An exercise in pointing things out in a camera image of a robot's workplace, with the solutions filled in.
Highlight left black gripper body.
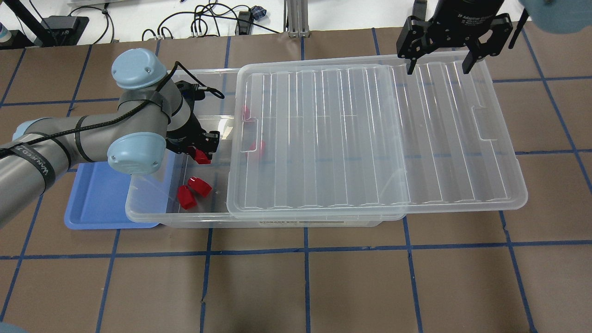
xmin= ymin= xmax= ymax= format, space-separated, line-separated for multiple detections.
xmin=166 ymin=112 xmax=209 ymax=154

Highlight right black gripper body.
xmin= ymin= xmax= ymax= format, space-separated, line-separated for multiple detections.
xmin=396 ymin=0 xmax=513 ymax=62

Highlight red block from tray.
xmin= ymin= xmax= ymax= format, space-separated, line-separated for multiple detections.
xmin=193 ymin=149 xmax=213 ymax=165

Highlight clear plastic box lid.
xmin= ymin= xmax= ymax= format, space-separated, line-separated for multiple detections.
xmin=226 ymin=51 xmax=528 ymax=222

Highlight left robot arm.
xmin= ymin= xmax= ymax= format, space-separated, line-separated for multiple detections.
xmin=0 ymin=48 xmax=224 ymax=226

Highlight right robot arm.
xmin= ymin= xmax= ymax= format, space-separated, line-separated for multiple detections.
xmin=396 ymin=0 xmax=592 ymax=74

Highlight clear plastic storage box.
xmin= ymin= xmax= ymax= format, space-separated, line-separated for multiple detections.
xmin=125 ymin=64 xmax=409 ymax=228

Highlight red block front right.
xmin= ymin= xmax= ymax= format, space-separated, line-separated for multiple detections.
xmin=187 ymin=177 xmax=213 ymax=197

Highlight red block back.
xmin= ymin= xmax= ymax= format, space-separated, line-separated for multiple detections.
xmin=241 ymin=105 xmax=250 ymax=122

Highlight red block middle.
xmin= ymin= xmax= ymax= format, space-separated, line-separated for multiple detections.
xmin=245 ymin=139 xmax=266 ymax=160

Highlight red block front left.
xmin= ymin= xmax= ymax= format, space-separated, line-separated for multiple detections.
xmin=176 ymin=185 xmax=197 ymax=210

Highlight blue plastic tray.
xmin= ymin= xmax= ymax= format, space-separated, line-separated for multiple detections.
xmin=64 ymin=152 xmax=176 ymax=230

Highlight black cables on table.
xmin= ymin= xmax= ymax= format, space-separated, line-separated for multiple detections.
xmin=69 ymin=0 xmax=280 ymax=42

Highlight aluminium frame post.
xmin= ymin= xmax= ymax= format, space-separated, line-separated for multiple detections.
xmin=284 ymin=0 xmax=310 ymax=38

